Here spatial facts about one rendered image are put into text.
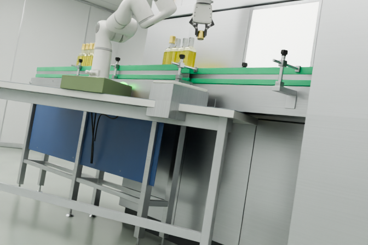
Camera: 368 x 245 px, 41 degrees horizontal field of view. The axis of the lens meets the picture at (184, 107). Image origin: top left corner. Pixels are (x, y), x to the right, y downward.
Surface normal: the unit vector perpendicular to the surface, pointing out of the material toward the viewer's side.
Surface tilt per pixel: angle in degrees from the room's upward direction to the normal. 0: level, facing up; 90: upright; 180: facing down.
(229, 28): 90
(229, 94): 90
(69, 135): 90
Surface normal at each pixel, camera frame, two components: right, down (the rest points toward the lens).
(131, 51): -0.75, -0.16
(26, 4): 0.65, 0.05
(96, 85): -0.42, -0.12
